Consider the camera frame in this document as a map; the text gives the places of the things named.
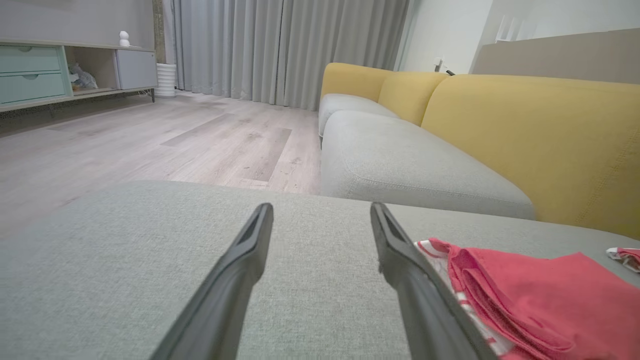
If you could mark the red jersey with printed letters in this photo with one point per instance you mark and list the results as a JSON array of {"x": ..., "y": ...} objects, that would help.
[{"x": 540, "y": 290}]

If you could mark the white ribbed planter pot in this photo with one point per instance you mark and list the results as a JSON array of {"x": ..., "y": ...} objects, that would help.
[{"x": 165, "y": 80}]

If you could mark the long grey sofa seat cushion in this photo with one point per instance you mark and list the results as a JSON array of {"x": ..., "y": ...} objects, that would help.
[{"x": 400, "y": 160}]

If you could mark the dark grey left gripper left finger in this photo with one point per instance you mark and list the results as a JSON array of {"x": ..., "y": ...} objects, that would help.
[{"x": 220, "y": 305}]

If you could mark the low grey and teal cabinet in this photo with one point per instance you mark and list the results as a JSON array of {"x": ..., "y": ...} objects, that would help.
[{"x": 135, "y": 70}]

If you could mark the white upright ornaments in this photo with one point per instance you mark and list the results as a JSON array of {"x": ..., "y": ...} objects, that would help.
[{"x": 502, "y": 30}]

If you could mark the grey pleated curtain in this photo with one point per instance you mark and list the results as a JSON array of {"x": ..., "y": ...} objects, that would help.
[{"x": 300, "y": 50}]

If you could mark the small grey sofa seat cushion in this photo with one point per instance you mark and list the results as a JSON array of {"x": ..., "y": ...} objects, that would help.
[{"x": 345, "y": 102}]

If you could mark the wide grey-green sofa seat cushion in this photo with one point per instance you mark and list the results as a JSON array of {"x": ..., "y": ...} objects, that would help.
[{"x": 125, "y": 260}]

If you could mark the small white figurine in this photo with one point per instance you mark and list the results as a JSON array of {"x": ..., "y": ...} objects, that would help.
[{"x": 124, "y": 40}]

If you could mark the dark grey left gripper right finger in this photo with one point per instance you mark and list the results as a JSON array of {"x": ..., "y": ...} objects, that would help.
[{"x": 430, "y": 310}]

